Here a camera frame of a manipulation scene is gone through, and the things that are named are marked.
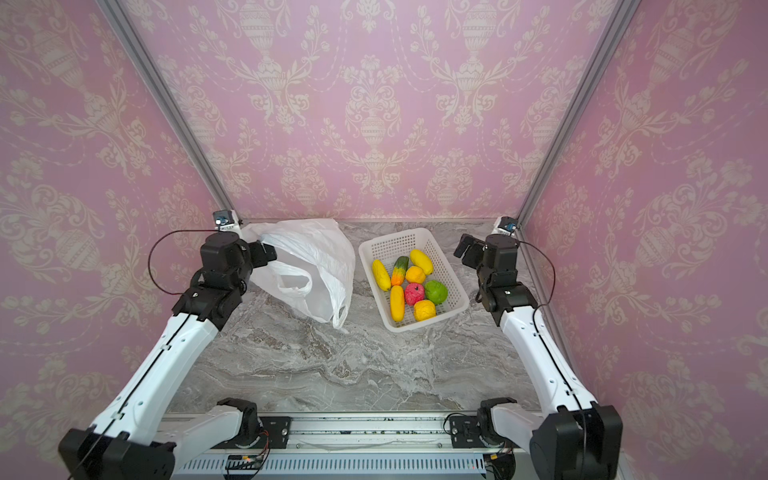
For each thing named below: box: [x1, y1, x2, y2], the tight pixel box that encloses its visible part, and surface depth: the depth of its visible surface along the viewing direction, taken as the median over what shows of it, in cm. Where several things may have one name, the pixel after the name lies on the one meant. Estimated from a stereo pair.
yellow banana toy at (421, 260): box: [410, 249, 434, 275], surface depth 105 cm
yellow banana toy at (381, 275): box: [372, 259, 391, 292], surface depth 101 cm
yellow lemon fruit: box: [405, 266, 426, 284], surface depth 101 cm
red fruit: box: [404, 282, 425, 306], surface depth 96 cm
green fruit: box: [424, 280, 448, 304], surface depth 96 cm
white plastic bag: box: [240, 218, 356, 330], surface depth 77 cm
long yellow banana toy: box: [390, 285, 405, 322], surface depth 95 cm
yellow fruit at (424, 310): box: [413, 299, 436, 322], surface depth 91 cm
